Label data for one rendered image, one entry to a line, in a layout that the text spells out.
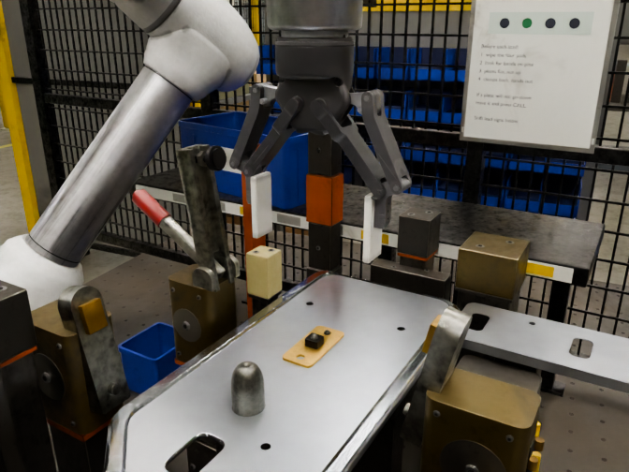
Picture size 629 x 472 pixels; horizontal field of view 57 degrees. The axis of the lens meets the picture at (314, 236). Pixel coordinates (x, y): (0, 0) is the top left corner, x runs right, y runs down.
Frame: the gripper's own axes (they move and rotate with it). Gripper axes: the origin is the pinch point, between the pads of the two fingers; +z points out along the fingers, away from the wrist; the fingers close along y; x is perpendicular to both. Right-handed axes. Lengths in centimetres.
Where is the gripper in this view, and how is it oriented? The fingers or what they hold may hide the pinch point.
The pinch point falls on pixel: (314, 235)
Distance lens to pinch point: 61.4
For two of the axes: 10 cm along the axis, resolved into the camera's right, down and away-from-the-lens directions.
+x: -5.1, 3.0, -8.1
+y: -8.6, -1.8, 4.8
